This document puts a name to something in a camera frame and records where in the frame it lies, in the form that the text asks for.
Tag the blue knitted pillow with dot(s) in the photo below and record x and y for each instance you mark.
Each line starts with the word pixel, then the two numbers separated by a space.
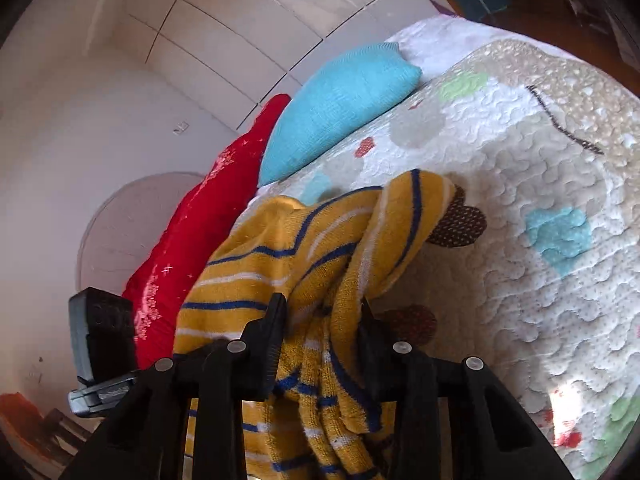
pixel 340 110

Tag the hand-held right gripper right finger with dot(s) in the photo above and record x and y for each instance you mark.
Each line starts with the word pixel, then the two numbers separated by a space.
pixel 371 347

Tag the white round headboard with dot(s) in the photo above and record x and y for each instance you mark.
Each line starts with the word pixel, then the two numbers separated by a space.
pixel 125 220

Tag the white glossy wardrobe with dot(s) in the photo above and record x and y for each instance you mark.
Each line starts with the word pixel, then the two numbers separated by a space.
pixel 250 25

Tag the yellow striped sweater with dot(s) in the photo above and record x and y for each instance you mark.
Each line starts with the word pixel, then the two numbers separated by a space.
pixel 320 250

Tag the white fluffy blanket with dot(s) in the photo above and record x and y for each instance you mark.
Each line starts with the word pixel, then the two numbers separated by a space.
pixel 440 35

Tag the patterned quilted bedspread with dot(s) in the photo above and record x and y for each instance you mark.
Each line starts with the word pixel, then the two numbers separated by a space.
pixel 540 180

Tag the dark wooden chair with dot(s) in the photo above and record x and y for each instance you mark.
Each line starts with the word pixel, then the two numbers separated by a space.
pixel 67 430

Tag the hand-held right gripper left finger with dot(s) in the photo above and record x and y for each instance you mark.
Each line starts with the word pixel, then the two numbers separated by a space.
pixel 272 352

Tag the white wall socket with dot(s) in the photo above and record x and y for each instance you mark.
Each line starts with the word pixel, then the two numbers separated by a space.
pixel 181 127

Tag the red printed quilt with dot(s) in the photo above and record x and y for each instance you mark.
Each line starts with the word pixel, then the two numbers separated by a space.
pixel 200 230

